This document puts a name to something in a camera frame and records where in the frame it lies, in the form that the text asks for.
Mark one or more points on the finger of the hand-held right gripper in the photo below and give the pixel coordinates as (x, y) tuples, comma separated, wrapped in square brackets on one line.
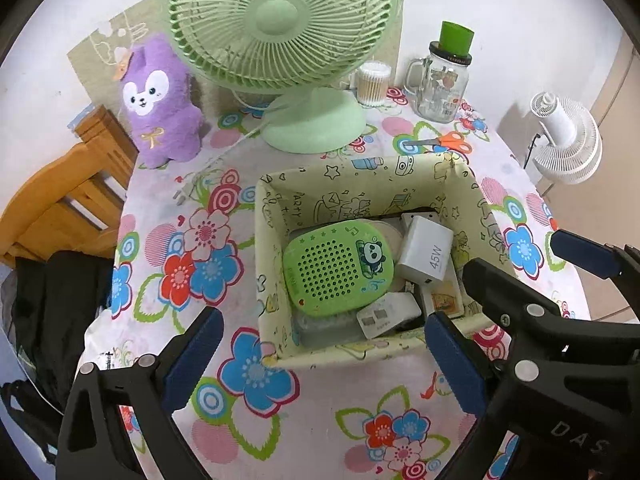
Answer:
[(500, 290), (585, 252)]

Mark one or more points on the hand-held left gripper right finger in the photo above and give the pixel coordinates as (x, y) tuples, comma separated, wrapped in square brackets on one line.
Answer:
[(455, 365)]

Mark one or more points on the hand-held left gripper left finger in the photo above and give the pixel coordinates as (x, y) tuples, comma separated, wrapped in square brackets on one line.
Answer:
[(192, 360)]

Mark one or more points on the white card box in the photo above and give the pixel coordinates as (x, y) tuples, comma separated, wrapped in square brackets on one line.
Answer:
[(442, 302)]

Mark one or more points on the white plug adapter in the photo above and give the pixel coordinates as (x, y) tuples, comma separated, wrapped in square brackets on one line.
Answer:
[(385, 317)]

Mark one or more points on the white charger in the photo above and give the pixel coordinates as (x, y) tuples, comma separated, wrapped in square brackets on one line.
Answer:
[(422, 250)]

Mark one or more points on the yellow printed storage box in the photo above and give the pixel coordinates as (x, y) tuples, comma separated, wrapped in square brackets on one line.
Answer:
[(345, 352)]

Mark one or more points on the green panda speaker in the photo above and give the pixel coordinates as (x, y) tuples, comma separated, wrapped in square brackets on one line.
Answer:
[(325, 270)]

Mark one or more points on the white floor fan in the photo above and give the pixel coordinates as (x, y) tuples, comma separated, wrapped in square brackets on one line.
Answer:
[(570, 145)]

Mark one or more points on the clear plastic case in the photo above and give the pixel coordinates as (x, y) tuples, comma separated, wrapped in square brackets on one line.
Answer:
[(320, 332)]

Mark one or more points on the floral tablecloth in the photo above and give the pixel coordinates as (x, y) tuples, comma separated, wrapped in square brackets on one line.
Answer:
[(320, 390)]

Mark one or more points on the black clothing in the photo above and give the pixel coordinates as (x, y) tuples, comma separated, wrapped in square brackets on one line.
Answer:
[(55, 310)]

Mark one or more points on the orange scissors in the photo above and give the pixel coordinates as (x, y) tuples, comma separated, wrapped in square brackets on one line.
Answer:
[(452, 141)]

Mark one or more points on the black bag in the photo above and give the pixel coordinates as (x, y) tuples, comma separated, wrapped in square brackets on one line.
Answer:
[(25, 410)]

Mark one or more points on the wooden chair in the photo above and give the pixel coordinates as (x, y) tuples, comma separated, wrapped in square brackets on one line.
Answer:
[(60, 210)]

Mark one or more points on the glass jar mug green lid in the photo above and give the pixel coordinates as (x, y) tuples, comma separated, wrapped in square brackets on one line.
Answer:
[(442, 90)]

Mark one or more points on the purple plush toy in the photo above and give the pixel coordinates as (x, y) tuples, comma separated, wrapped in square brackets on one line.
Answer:
[(160, 125)]

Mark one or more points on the cotton swab container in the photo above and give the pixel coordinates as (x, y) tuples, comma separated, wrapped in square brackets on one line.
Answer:
[(372, 87)]

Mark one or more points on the green desk fan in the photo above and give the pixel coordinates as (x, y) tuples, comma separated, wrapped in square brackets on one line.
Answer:
[(280, 15)]

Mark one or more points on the green printed wall paper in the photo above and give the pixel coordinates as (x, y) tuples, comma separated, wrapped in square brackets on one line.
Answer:
[(100, 60)]

